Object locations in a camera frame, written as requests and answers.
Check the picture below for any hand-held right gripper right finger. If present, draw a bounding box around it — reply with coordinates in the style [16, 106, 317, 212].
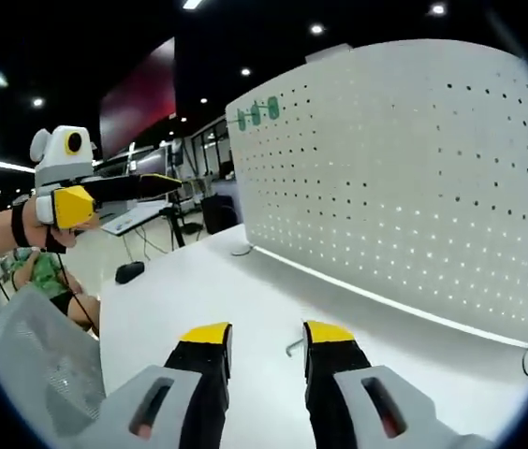
[301, 320, 497, 449]

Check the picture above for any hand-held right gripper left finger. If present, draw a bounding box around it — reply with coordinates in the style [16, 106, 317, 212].
[79, 321, 234, 449]

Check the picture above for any white perforated mounting plate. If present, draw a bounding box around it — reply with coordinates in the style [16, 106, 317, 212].
[225, 37, 528, 378]

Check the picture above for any person's left hand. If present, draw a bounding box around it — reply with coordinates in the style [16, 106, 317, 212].
[29, 215, 102, 250]

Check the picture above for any black tripod pole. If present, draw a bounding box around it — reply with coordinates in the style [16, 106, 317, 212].
[164, 205, 189, 249]

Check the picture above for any small black case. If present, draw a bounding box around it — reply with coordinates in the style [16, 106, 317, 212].
[114, 261, 146, 284]

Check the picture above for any black office chair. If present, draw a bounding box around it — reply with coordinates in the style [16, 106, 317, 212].
[200, 195, 241, 235]

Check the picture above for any grey mesh chair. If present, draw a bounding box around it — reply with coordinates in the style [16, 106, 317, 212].
[0, 284, 106, 436]

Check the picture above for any group of ceiling spotlights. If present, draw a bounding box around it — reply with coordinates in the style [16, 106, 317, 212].
[0, 3, 447, 109]

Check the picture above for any black wrist strap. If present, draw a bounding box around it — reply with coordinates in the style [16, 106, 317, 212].
[10, 203, 35, 249]

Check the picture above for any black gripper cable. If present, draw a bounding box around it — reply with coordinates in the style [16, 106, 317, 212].
[0, 152, 95, 328]

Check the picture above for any large red wall screen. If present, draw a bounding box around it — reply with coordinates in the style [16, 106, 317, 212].
[99, 36, 177, 158]

